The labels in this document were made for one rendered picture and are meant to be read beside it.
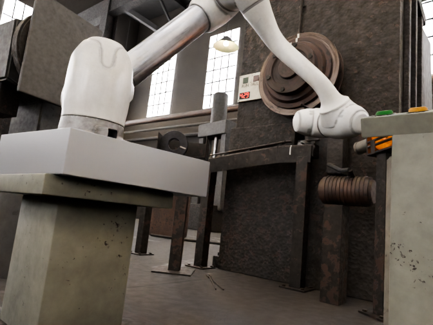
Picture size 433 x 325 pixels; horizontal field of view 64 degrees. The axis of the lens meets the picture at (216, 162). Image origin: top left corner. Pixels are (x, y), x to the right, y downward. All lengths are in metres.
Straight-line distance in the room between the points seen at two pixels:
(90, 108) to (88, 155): 0.19
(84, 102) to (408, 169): 0.77
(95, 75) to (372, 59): 1.50
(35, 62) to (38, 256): 3.11
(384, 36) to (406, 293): 1.45
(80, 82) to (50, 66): 3.02
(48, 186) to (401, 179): 0.76
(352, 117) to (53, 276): 0.90
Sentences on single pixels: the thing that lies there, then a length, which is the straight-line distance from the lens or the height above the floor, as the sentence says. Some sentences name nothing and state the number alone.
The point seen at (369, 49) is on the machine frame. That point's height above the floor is 1.24.
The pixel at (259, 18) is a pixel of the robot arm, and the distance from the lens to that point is 1.25.
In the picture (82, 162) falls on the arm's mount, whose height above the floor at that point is 0.38.
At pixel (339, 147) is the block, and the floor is 0.69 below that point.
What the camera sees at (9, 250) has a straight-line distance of 1.54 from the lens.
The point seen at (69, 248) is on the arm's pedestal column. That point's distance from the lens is 0.81.
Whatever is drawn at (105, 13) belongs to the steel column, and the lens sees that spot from 9.56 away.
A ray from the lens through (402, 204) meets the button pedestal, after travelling 0.90.
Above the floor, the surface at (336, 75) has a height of 1.06.
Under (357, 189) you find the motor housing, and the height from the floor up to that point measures 0.47.
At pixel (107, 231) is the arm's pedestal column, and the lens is 0.84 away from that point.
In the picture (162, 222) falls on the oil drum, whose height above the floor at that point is 0.18.
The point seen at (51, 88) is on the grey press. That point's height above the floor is 1.41.
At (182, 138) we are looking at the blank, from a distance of 1.89.
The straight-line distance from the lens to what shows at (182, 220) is 1.86.
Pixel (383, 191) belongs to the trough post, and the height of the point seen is 0.46.
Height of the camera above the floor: 0.30
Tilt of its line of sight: 9 degrees up
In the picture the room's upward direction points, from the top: 6 degrees clockwise
